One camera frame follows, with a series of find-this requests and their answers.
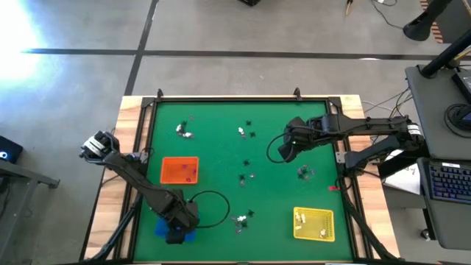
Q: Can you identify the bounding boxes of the orange plastic basket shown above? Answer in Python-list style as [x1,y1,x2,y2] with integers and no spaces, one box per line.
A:
[160,156,200,185]

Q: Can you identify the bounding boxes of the black round monitor base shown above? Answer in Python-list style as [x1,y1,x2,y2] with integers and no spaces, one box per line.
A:
[444,102,471,133]

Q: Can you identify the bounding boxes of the black backlit keyboard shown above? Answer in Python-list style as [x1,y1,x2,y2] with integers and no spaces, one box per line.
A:
[428,161,471,204]

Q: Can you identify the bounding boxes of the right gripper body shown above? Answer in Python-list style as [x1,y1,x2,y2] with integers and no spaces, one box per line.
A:
[277,138,308,163]

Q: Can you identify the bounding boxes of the black aluminium table frame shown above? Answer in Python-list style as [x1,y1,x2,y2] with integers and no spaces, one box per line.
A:
[79,88,402,265]

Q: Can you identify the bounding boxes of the green table mat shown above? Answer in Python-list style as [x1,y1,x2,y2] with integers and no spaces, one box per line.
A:
[132,101,354,262]

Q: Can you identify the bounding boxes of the white paper sheet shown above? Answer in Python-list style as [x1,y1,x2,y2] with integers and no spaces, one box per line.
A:
[382,146,422,196]

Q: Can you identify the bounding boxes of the black stand foot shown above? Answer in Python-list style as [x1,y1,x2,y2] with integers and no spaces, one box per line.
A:
[403,0,454,42]

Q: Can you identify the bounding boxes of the grey side desk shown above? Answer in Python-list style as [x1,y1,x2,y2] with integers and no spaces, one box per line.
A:
[405,64,471,160]

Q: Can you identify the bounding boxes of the black slanted pole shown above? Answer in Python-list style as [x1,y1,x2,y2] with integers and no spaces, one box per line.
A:
[420,28,471,79]

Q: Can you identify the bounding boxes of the black desk device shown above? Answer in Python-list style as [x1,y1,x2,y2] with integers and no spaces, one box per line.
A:
[451,68,471,105]

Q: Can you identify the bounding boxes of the orange black striped mat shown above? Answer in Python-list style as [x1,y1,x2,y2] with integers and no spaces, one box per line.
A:
[419,0,445,35]

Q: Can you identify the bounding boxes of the black box device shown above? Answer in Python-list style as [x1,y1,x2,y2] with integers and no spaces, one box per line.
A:
[0,135,24,165]

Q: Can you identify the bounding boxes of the yellow plastic basket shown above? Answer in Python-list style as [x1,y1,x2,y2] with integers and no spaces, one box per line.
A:
[292,206,336,243]

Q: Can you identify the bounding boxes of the grey keyboard desk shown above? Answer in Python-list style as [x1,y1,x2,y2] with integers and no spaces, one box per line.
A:
[417,157,471,251]

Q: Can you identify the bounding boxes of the blue plastic basket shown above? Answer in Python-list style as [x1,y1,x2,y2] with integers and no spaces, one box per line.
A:
[154,216,199,244]

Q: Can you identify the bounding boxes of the dark grey cabinet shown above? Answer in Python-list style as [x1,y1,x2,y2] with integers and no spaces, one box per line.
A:
[437,0,471,44]

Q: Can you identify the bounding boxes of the grey metal table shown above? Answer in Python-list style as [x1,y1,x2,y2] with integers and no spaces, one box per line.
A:
[0,158,61,265]

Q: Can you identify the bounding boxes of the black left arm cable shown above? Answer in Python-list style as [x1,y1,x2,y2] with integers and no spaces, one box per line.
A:
[189,190,231,229]

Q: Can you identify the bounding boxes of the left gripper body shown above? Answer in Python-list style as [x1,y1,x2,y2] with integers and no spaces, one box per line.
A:
[165,211,202,244]

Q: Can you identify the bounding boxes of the black desk leg bar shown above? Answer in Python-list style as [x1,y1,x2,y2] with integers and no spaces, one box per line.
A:
[378,146,430,180]

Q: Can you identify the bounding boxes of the black floor cable bundle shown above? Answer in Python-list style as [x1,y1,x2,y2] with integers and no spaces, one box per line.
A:
[361,87,422,122]

